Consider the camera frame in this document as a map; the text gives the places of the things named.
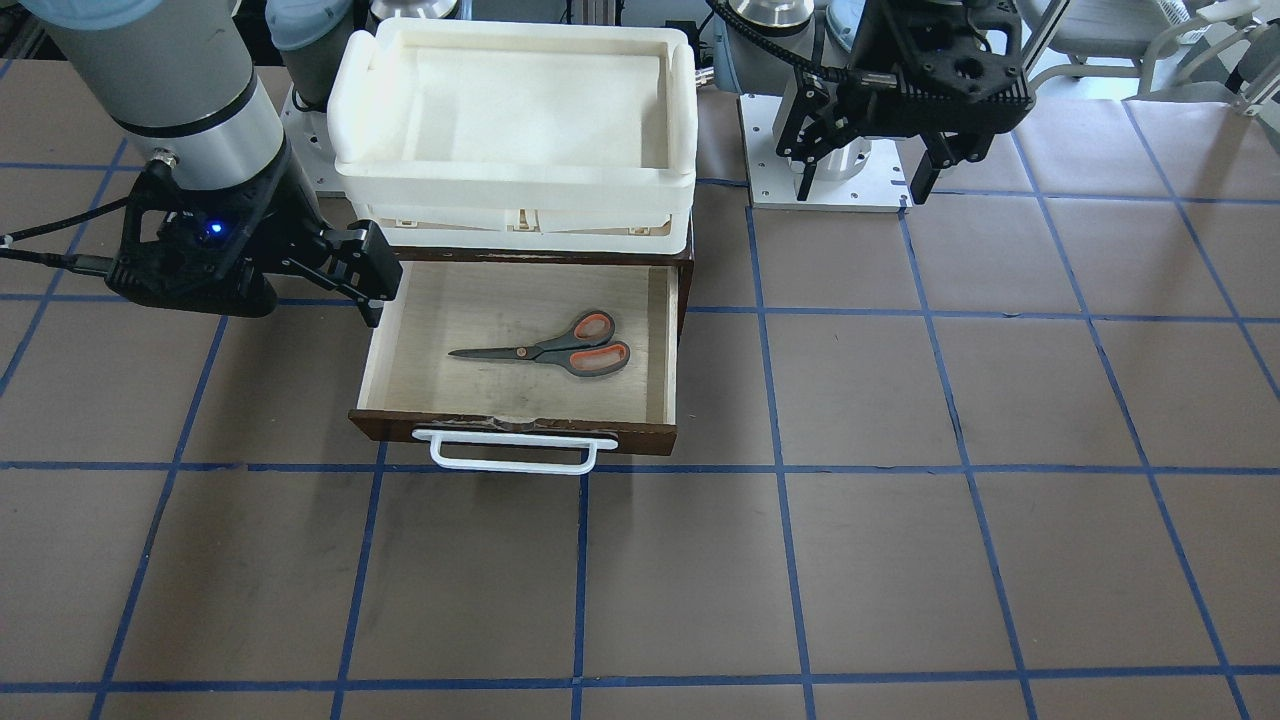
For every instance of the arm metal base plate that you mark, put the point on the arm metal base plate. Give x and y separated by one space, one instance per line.
307 130
867 175

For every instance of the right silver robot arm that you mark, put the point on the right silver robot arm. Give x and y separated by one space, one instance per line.
176 76

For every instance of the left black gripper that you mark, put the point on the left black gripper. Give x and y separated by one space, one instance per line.
878 40

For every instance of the dark wooden drawer cabinet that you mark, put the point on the dark wooden drawer cabinet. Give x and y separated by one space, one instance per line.
683 262

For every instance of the grey chair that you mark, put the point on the grey chair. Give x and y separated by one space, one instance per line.
1126 39

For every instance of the wooden drawer with white handle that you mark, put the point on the wooden drawer with white handle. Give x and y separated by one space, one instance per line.
418 389

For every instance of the white foam tray box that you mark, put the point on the white foam tray box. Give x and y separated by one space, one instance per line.
467 134

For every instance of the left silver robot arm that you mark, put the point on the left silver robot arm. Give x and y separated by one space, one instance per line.
760 44

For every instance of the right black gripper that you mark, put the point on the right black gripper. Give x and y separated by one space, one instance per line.
283 222

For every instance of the orange grey handled scissors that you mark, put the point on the orange grey handled scissors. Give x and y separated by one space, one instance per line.
587 349

